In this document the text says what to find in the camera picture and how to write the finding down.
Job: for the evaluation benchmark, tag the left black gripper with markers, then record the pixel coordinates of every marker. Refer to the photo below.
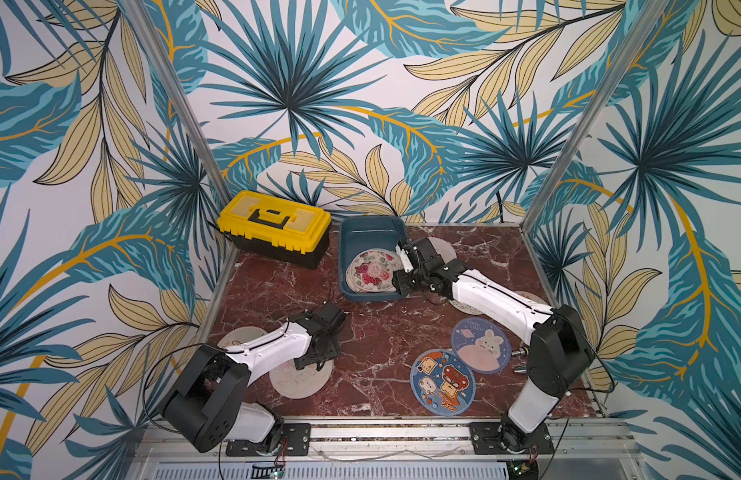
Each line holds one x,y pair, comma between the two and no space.
331,353

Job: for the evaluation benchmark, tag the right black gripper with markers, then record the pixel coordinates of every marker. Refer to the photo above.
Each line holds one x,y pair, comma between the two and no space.
413,264

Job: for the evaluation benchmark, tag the pink kitty round coaster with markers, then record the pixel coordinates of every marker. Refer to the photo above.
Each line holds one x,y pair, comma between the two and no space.
444,249

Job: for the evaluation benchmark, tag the red rose floral coaster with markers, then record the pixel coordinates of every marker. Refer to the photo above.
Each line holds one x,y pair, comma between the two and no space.
372,270

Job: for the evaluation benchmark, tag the beige pink figure coaster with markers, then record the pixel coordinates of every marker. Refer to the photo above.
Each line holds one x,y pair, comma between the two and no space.
299,384

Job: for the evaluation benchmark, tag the white animal round coaster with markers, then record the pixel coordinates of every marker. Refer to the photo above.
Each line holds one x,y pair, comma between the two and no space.
240,336

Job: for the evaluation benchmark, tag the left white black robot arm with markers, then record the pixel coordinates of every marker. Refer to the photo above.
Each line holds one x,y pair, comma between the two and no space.
207,403

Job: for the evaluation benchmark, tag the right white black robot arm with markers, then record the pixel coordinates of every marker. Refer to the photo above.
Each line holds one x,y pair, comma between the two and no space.
558,351

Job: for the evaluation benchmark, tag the teal plastic storage tray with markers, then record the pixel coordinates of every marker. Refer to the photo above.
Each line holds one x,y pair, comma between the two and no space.
364,233

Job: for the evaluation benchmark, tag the green sketch round coaster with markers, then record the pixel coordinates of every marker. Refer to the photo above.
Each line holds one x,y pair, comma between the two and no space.
464,308

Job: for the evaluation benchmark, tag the purple bunny round coaster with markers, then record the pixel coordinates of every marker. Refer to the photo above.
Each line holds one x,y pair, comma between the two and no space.
481,345

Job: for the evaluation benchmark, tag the pink bow bear coaster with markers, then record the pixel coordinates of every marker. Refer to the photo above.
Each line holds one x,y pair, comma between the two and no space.
531,297

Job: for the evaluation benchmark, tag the blue cartoon toast coaster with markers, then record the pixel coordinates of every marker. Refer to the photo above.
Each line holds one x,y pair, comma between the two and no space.
442,383

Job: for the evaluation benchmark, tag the yellow black toolbox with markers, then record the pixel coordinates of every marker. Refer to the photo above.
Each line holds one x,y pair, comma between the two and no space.
280,229

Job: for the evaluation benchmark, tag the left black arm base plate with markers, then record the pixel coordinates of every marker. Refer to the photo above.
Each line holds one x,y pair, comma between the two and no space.
290,439

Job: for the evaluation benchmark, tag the aluminium front frame rail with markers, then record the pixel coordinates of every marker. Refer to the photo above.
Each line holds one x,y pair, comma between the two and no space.
403,448

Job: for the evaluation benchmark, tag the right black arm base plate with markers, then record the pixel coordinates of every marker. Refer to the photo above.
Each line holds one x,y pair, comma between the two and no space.
484,437

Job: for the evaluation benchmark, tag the left aluminium corner post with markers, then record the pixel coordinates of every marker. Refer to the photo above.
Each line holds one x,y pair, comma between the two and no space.
147,33

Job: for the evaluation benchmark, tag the aluminium corner post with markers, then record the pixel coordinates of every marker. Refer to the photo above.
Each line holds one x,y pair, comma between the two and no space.
618,68
147,33

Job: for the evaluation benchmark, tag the right aluminium corner post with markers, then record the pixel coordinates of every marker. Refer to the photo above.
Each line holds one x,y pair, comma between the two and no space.
618,68

